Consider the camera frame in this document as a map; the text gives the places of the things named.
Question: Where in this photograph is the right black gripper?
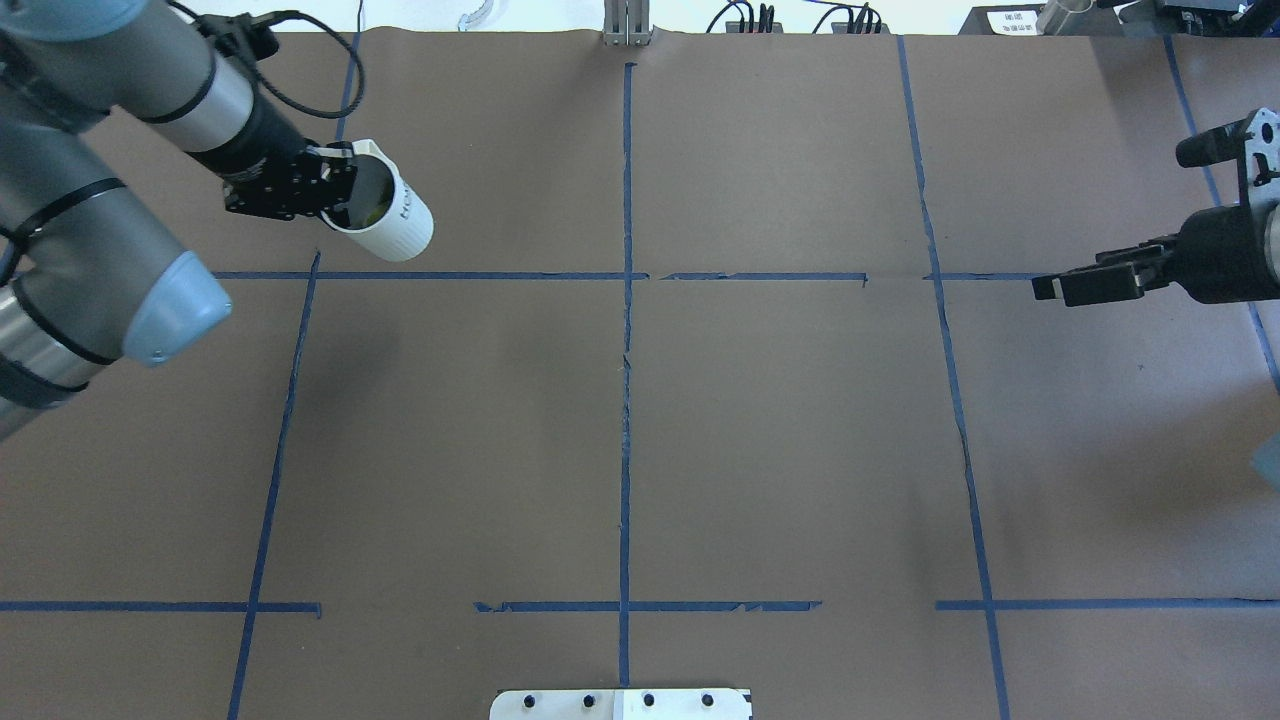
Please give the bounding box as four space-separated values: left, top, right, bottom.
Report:
1032 205 1274 307

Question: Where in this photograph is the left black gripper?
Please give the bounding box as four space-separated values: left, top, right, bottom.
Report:
223 142 356 222

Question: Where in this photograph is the aluminium frame post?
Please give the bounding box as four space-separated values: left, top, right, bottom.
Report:
602 0 653 47

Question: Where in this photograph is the small metal cup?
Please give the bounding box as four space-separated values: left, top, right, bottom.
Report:
1036 0 1094 36

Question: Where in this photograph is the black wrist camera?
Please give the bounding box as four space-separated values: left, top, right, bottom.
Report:
1175 108 1279 188

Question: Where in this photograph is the white mug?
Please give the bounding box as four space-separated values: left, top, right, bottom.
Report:
320 138 435 263

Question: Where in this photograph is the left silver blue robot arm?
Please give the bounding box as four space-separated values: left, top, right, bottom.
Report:
1 1 357 437

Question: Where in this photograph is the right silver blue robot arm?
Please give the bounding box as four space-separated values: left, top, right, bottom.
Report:
1030 205 1279 307

